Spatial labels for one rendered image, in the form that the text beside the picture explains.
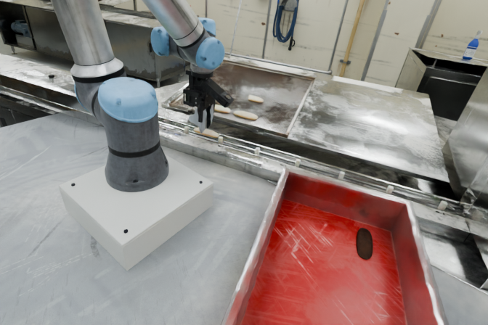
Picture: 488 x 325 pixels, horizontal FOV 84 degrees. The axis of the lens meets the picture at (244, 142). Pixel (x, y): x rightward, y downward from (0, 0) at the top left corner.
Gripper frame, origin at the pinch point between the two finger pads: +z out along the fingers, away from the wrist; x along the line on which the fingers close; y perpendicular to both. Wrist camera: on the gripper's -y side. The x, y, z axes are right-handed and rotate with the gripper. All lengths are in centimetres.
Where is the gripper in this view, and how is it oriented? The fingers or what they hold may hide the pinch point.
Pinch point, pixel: (206, 128)
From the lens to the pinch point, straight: 96.8
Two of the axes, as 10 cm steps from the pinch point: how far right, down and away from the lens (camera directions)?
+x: -3.7, 4.3, -8.2
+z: -0.9, 8.6, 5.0
